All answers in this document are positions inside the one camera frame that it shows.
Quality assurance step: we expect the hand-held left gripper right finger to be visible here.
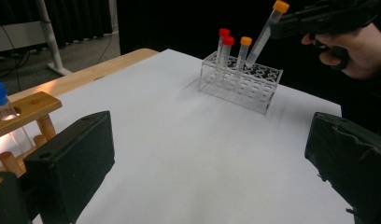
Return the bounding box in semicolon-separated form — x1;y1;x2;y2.
304;111;381;224

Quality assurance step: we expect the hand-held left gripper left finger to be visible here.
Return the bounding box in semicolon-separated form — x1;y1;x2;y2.
23;110;116;224

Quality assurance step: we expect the orange-capped test tube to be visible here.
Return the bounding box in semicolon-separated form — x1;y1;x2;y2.
234;36;253;85
245;0;290;69

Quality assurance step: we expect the red-capped test tube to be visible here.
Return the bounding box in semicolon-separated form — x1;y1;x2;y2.
219;35;235;85
215;28;232;82

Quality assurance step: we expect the wooden test tube rack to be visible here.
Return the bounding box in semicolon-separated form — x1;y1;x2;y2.
0;91;64;178

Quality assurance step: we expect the clear plastic test tube rack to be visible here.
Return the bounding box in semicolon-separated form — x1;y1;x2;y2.
197;50;284;116

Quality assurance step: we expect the white paper sheet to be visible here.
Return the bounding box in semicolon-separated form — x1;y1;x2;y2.
31;49;356;224

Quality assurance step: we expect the white metal stand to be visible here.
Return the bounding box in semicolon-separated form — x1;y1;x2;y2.
0;0;73;77

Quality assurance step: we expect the black curtain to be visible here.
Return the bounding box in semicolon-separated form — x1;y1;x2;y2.
0;0;113;48

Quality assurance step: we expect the black floor cable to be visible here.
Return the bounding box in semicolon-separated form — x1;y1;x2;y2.
96;29;115;64

